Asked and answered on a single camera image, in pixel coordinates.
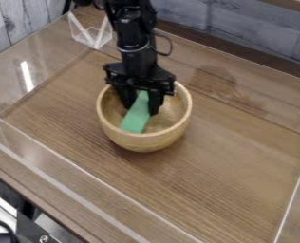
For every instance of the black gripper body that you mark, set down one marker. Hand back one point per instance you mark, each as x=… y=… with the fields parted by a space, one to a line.
x=158 y=80

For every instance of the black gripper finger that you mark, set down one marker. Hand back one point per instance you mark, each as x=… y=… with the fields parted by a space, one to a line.
x=127 y=95
x=155 y=99

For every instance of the green rectangular block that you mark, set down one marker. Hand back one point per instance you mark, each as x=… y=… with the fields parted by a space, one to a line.
x=137 y=114

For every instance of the wooden bowl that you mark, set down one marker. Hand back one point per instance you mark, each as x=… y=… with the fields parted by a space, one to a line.
x=162 y=129

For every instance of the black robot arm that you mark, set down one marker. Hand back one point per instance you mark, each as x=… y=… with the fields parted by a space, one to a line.
x=138 y=73

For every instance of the black metal table bracket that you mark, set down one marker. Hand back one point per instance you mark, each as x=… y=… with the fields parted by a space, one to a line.
x=28 y=231

